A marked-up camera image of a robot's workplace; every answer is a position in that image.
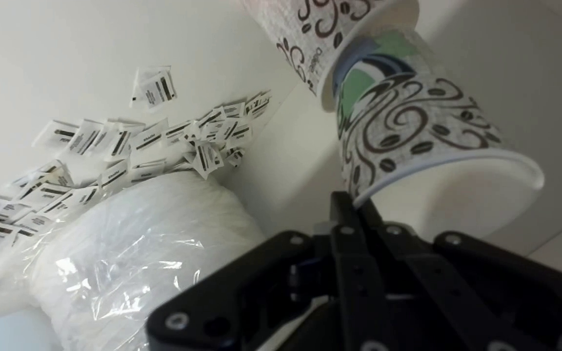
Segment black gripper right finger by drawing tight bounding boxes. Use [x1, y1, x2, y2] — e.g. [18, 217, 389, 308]
[364, 199, 562, 351]

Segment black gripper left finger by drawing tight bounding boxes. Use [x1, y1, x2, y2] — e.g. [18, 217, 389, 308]
[145, 190, 393, 351]

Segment patterned paper coffee cup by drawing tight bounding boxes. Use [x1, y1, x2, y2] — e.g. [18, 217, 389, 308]
[330, 28, 547, 244]
[237, 0, 422, 112]

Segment clear bag of white lids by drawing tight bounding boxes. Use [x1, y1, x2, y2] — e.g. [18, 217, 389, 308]
[0, 170, 272, 351]

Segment pile of small paper packets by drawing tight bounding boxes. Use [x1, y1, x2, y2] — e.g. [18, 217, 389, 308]
[0, 88, 274, 258]

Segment single small paper packet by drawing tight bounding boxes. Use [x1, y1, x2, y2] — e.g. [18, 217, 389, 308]
[129, 63, 182, 110]

